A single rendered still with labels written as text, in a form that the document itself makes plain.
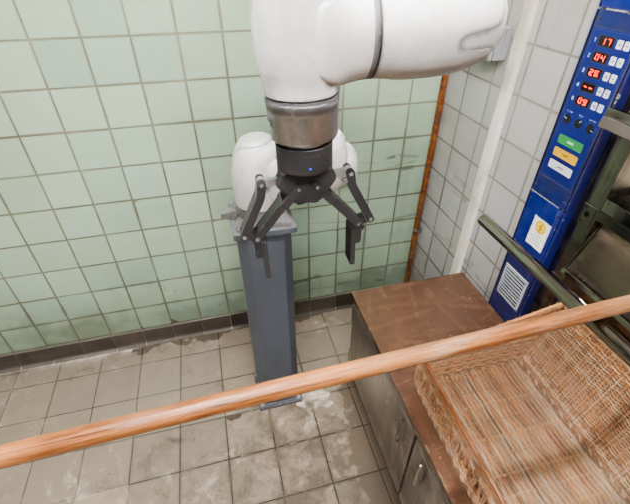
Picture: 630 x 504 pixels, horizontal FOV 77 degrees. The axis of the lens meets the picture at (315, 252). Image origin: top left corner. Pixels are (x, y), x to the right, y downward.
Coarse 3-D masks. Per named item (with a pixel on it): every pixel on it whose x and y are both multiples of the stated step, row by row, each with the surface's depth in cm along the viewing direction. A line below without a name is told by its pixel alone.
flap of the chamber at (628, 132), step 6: (600, 120) 91; (606, 120) 89; (612, 120) 88; (600, 126) 91; (606, 126) 89; (612, 126) 88; (618, 126) 87; (624, 126) 86; (612, 132) 88; (618, 132) 87; (624, 132) 86
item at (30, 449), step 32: (544, 320) 69; (576, 320) 70; (416, 352) 64; (448, 352) 65; (256, 384) 60; (288, 384) 60; (320, 384) 61; (128, 416) 56; (160, 416) 56; (192, 416) 57; (0, 448) 52; (32, 448) 52; (64, 448) 53
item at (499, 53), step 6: (504, 30) 130; (510, 30) 130; (504, 36) 131; (510, 36) 131; (504, 42) 132; (498, 48) 133; (504, 48) 133; (492, 54) 133; (498, 54) 134; (504, 54) 135; (486, 60) 135; (492, 60) 135; (498, 60) 135
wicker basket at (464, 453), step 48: (576, 336) 119; (432, 384) 117; (480, 384) 130; (528, 384) 130; (576, 384) 118; (624, 384) 106; (480, 432) 117; (528, 432) 117; (576, 432) 117; (624, 432) 105; (480, 480) 98; (528, 480) 107; (576, 480) 107; (624, 480) 104
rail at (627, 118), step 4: (608, 108) 89; (612, 108) 88; (616, 108) 88; (608, 112) 89; (612, 112) 88; (616, 112) 87; (620, 112) 86; (624, 112) 86; (608, 116) 89; (612, 116) 88; (616, 116) 87; (620, 116) 86; (624, 116) 86; (628, 116) 85; (620, 120) 86; (624, 120) 86; (628, 120) 85; (628, 124) 85
